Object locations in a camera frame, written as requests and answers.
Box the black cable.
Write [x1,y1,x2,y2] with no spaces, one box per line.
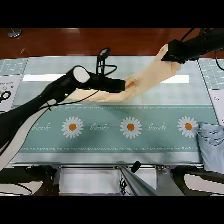
[41,89,101,112]
[214,49,224,72]

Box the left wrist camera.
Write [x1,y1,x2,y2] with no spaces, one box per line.
[95,47,118,77]

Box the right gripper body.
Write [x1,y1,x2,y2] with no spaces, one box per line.
[161,38,189,65]

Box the light blue garment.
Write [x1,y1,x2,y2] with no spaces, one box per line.
[196,122,224,175]

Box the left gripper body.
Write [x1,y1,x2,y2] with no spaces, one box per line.
[88,74,127,94]

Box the peach garment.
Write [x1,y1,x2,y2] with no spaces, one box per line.
[64,43,183,105]

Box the silver frame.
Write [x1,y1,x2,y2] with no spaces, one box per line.
[13,161,205,197]

